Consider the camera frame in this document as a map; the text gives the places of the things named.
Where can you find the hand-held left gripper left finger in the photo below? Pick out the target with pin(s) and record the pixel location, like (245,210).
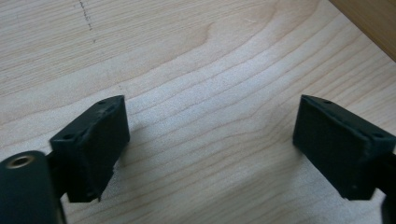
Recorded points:
(93,146)

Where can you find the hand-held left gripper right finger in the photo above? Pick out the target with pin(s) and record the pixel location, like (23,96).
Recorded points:
(336,146)

